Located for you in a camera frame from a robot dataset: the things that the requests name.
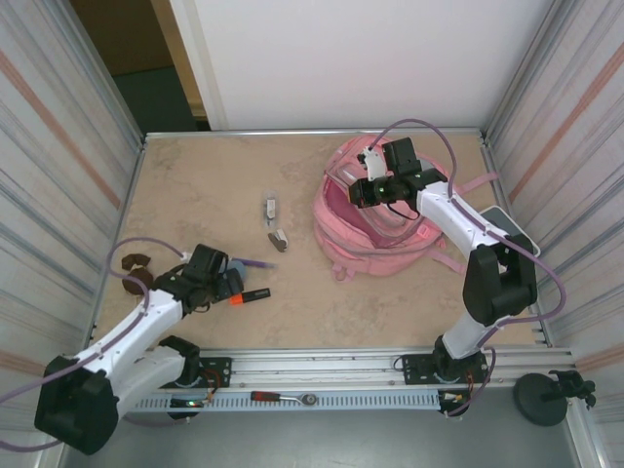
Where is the black orange highlighter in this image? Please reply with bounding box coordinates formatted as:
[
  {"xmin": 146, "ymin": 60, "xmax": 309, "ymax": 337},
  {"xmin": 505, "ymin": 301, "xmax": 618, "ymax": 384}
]
[{"xmin": 229, "ymin": 287, "xmax": 272, "ymax": 307}]

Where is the small grey clip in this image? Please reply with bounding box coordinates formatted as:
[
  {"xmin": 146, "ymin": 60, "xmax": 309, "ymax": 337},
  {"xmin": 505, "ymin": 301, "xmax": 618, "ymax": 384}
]
[{"xmin": 266, "ymin": 228, "xmax": 289, "ymax": 254}]

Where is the pink backpack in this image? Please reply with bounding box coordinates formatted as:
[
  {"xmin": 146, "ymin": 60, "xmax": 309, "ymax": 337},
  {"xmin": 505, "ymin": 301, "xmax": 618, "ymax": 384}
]
[{"xmin": 311, "ymin": 136, "xmax": 498, "ymax": 283}]

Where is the small clear plastic case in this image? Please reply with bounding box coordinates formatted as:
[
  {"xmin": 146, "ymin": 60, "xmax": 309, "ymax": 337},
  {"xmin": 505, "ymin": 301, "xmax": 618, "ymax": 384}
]
[{"xmin": 261, "ymin": 194, "xmax": 279, "ymax": 228}]

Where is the large brown crumpled lump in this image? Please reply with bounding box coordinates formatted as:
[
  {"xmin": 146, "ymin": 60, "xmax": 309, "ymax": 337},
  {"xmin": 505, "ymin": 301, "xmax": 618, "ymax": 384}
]
[{"xmin": 121, "ymin": 269, "xmax": 156, "ymax": 297}]

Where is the white grey box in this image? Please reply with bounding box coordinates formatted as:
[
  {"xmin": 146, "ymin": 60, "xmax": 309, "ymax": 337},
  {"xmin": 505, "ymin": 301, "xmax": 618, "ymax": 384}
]
[{"xmin": 480, "ymin": 205, "xmax": 541, "ymax": 257}]

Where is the circuit board with green light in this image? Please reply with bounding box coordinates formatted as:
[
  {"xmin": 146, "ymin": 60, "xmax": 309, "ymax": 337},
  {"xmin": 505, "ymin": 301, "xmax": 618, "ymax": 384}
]
[{"xmin": 169, "ymin": 389, "xmax": 215, "ymax": 410}]

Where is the thin aluminium table edge bar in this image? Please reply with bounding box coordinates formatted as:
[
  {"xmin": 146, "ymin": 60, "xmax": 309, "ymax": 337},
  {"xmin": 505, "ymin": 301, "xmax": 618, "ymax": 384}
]
[{"xmin": 143, "ymin": 127, "xmax": 488, "ymax": 139}]

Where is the black clamp stand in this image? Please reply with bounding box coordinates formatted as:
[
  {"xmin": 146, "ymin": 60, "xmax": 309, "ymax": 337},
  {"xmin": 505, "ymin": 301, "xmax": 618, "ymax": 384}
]
[{"xmin": 513, "ymin": 369, "xmax": 597, "ymax": 428}]

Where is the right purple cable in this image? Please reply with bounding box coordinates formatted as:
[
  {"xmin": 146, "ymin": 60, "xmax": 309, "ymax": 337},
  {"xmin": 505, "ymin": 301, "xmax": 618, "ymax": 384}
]
[{"xmin": 372, "ymin": 118, "xmax": 569, "ymax": 419}]

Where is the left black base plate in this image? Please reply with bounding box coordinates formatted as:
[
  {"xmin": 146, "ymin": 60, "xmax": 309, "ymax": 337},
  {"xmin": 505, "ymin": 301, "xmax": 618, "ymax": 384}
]
[{"xmin": 144, "ymin": 356, "xmax": 233, "ymax": 390}]

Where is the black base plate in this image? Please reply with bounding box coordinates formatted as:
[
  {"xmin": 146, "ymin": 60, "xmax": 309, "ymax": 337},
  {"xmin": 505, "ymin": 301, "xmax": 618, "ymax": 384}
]
[
  {"xmin": 403, "ymin": 351, "xmax": 490, "ymax": 386},
  {"xmin": 144, "ymin": 356, "xmax": 233, "ymax": 390}
]

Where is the red-handled ratchet wrench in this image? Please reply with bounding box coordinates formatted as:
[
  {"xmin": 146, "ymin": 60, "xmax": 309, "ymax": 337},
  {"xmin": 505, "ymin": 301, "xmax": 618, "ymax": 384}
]
[{"xmin": 250, "ymin": 389, "xmax": 319, "ymax": 407}]

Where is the aluminium rail with arm bases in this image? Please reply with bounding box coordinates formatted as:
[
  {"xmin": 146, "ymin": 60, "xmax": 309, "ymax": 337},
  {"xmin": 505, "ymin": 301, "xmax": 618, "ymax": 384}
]
[{"xmin": 53, "ymin": 346, "xmax": 576, "ymax": 394}]

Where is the slotted grey cable duct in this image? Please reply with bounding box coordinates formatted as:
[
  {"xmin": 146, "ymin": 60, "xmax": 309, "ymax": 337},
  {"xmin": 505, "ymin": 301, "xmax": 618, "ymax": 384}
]
[{"xmin": 71, "ymin": 392, "xmax": 443, "ymax": 413}]

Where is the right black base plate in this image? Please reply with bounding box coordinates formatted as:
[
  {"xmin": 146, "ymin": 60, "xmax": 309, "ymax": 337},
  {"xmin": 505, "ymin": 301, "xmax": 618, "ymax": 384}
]
[{"xmin": 403, "ymin": 351, "xmax": 490, "ymax": 386}]

